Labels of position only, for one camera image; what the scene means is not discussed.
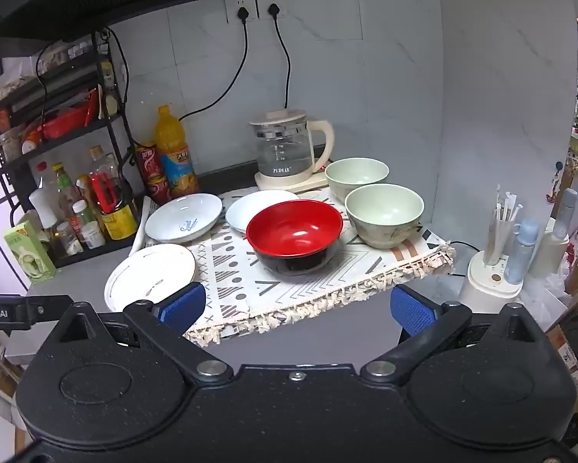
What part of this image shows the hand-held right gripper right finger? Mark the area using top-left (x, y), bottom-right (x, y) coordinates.
top-left (360, 284), bottom-right (547, 387)

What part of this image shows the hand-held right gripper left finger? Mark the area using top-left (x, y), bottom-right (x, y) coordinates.
top-left (52, 282), bottom-right (234, 383)

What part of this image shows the white plate with blue rim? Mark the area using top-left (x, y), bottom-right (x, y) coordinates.
top-left (144, 193), bottom-right (223, 245)

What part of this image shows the pale green bowl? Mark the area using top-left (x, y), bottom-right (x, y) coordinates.
top-left (345, 183), bottom-right (425, 250)
top-left (324, 157), bottom-right (390, 203)

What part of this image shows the red and black bowl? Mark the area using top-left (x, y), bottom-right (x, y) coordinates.
top-left (245, 200), bottom-right (344, 276)

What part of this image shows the white plate with brown rim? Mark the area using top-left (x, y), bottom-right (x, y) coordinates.
top-left (104, 243), bottom-right (197, 316)

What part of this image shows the green cardboard box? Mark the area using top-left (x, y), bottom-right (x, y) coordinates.
top-left (3, 221), bottom-right (58, 284)

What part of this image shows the patterned fringed table mat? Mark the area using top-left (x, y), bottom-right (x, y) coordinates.
top-left (129, 186), bottom-right (456, 348)

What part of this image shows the white seasoning jar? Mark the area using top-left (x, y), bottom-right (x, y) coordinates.
top-left (81, 222), bottom-right (108, 250)

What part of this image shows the white plastic bottle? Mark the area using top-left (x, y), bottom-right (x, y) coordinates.
top-left (29, 186), bottom-right (59, 230)

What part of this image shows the cup of white straws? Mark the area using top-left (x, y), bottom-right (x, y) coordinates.
top-left (484, 183), bottom-right (525, 266)

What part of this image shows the white plate with utensil print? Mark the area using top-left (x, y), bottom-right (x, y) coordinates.
top-left (225, 190), bottom-right (300, 235)

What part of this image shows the blue baby bottle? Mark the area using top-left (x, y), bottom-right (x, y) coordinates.
top-left (503, 219), bottom-right (540, 285)

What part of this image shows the orange juice bottle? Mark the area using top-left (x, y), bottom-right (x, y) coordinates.
top-left (154, 105), bottom-right (201, 199)

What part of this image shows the white thermos bottle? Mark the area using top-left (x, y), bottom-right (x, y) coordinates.
top-left (530, 217), bottom-right (571, 279)

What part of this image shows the brown cardboard box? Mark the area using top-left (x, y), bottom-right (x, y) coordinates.
top-left (545, 309), bottom-right (578, 418)

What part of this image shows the glass electric kettle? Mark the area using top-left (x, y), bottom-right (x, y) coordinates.
top-left (249, 108), bottom-right (335, 180)

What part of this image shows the red plastic tray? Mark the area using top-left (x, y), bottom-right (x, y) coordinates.
top-left (37, 105), bottom-right (93, 140)

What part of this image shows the black kitchen rack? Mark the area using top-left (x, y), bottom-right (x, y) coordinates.
top-left (0, 29), bottom-right (147, 271)

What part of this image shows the yellow-labelled jug with red handle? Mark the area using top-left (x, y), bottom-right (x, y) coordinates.
top-left (90, 172), bottom-right (140, 241)

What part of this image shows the black power cable with plug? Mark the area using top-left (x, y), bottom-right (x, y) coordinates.
top-left (178, 6), bottom-right (251, 123)
top-left (267, 2), bottom-right (292, 110)

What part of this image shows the white wall outlet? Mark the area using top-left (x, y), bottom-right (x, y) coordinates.
top-left (256, 0), bottom-right (287, 21)
top-left (225, 0), bottom-right (257, 24)

